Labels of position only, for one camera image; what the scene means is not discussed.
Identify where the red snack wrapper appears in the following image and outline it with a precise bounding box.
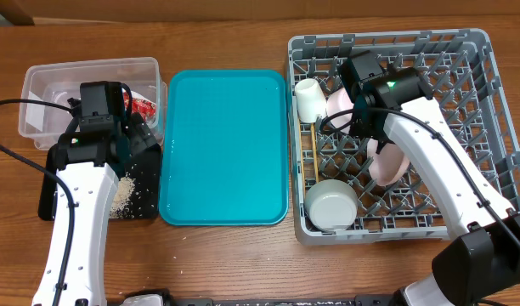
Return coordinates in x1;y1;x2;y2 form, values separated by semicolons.
132;91;158;126

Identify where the pink bowl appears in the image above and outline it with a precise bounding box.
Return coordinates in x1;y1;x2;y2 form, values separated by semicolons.
326;88;353;128

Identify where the cream cup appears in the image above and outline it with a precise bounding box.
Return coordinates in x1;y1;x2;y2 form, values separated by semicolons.
295;78;327;123

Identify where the pink plate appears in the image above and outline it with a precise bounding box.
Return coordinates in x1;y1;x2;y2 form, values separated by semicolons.
366;139;410;186

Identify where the grey bowl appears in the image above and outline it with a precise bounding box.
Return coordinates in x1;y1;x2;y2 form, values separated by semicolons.
304;179;359;232

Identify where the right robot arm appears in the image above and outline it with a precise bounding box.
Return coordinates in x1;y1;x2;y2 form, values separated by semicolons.
340;65;520;305

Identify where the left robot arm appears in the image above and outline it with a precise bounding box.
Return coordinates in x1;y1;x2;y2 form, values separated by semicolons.
32;113;161;305

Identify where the black plastic tray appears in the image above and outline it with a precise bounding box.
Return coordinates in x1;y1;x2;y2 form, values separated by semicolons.
37;144;162;221

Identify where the grey plastic dish rack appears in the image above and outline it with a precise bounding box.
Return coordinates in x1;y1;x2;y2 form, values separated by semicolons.
285;29;520;245

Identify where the clear plastic bin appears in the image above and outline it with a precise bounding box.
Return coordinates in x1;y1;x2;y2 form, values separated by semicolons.
18;57;167;150

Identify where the teal plastic tray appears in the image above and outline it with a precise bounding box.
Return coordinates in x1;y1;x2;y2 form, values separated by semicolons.
158;70;289;226

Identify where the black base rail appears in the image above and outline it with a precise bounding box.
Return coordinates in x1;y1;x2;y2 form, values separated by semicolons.
119;288;410;306

